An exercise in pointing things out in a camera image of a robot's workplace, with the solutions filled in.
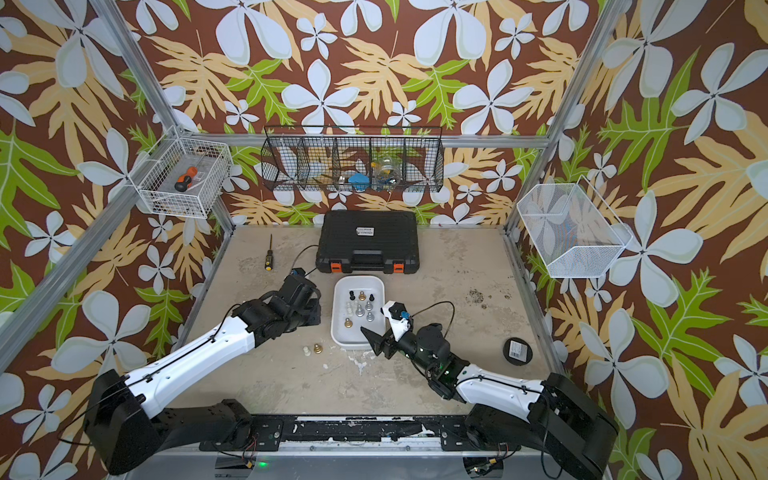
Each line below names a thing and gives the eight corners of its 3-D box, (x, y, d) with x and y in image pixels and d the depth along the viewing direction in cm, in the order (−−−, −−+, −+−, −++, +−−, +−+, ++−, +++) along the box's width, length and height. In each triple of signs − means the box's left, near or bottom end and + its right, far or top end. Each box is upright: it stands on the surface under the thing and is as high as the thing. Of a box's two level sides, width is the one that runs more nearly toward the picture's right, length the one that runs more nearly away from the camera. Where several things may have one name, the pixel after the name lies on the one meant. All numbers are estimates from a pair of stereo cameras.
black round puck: (506, 365, 88) (509, 362, 86) (499, 341, 93) (502, 337, 90) (532, 365, 88) (536, 362, 86) (524, 341, 93) (528, 337, 90)
